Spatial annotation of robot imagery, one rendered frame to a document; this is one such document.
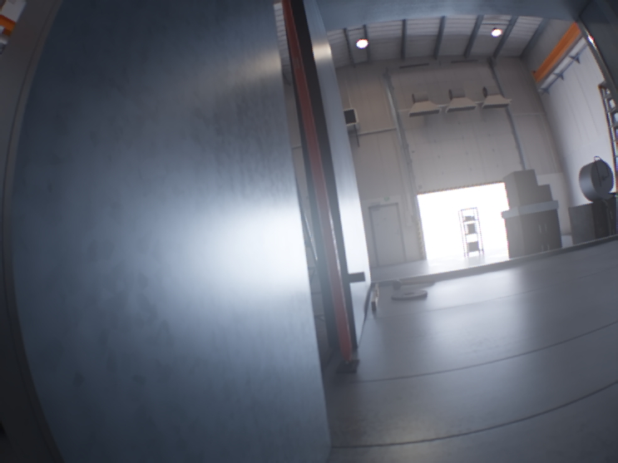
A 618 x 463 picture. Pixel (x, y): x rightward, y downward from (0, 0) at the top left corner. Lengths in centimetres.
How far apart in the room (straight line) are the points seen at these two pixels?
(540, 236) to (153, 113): 525
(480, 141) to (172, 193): 1193
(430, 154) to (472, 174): 175
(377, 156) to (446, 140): 275
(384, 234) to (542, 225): 667
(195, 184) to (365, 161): 1097
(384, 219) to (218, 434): 1058
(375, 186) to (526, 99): 779
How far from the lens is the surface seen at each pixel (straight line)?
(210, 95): 26
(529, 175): 541
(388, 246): 1067
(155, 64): 21
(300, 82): 99
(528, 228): 518
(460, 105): 1149
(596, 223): 612
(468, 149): 1175
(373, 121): 1169
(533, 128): 1345
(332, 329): 105
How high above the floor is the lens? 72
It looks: 5 degrees up
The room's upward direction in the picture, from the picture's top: 8 degrees counter-clockwise
